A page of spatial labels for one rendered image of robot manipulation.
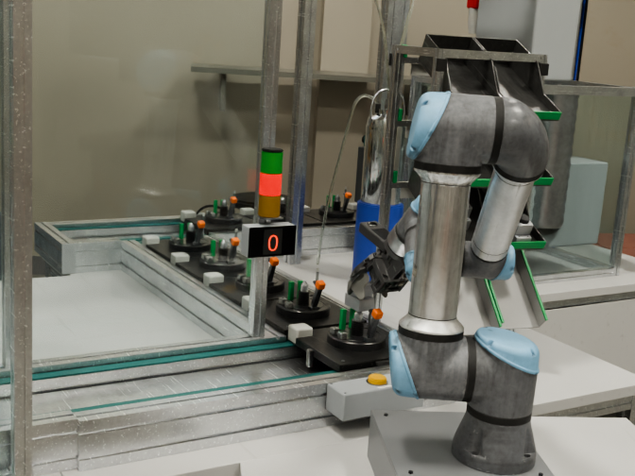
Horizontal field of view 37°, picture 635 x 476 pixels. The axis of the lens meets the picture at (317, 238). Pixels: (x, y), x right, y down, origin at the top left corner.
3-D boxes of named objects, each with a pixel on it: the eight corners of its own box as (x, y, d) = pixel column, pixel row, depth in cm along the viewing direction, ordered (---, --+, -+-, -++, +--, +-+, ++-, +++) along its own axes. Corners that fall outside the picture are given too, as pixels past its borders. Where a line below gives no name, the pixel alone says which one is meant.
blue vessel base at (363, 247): (405, 283, 324) (413, 206, 318) (368, 287, 316) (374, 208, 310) (380, 272, 337) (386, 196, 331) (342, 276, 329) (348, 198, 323)
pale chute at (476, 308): (493, 333, 234) (502, 326, 231) (446, 336, 230) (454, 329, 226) (462, 236, 248) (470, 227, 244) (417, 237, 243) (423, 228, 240)
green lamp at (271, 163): (285, 174, 218) (286, 152, 217) (266, 175, 215) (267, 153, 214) (275, 170, 222) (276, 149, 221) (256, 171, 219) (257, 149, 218)
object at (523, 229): (527, 247, 238) (538, 225, 234) (512, 247, 236) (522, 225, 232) (513, 227, 244) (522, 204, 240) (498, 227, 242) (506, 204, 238)
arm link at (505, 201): (567, 87, 162) (506, 250, 202) (502, 81, 162) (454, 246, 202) (573, 139, 155) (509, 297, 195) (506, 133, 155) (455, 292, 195)
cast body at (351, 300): (374, 310, 223) (376, 281, 222) (358, 312, 221) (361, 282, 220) (354, 300, 230) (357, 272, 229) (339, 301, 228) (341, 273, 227)
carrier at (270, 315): (366, 328, 245) (369, 280, 242) (283, 338, 232) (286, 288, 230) (317, 301, 265) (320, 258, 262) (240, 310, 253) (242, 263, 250)
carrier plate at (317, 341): (426, 360, 223) (427, 351, 223) (339, 373, 211) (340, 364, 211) (369, 329, 243) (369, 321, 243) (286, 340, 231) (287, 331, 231)
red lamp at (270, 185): (284, 195, 219) (285, 174, 218) (265, 196, 216) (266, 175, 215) (274, 192, 223) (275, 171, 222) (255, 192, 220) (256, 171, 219)
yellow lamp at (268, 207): (283, 217, 220) (284, 195, 219) (264, 218, 217) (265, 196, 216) (273, 212, 224) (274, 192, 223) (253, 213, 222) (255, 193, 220)
